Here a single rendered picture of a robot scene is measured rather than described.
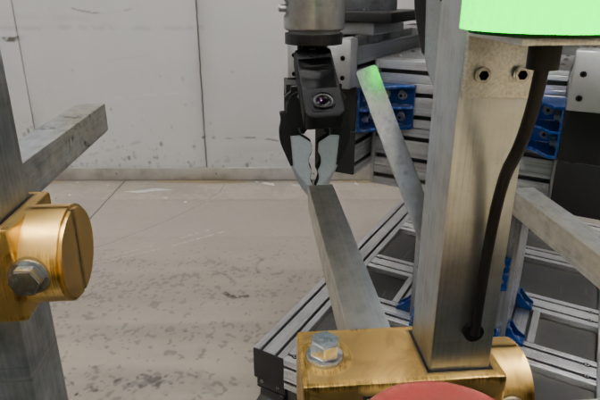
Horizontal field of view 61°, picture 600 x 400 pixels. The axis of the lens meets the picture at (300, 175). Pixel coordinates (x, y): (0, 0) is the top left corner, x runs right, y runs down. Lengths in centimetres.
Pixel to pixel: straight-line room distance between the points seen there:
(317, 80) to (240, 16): 235
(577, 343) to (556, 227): 100
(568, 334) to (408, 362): 130
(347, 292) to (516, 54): 22
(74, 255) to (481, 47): 22
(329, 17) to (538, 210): 32
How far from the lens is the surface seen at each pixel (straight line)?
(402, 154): 34
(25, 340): 31
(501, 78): 25
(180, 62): 301
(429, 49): 39
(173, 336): 182
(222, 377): 164
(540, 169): 103
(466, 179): 26
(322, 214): 52
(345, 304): 38
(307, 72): 60
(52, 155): 45
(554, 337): 157
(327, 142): 65
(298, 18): 62
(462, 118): 25
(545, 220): 61
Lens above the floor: 107
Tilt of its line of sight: 20 degrees down
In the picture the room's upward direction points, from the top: straight up
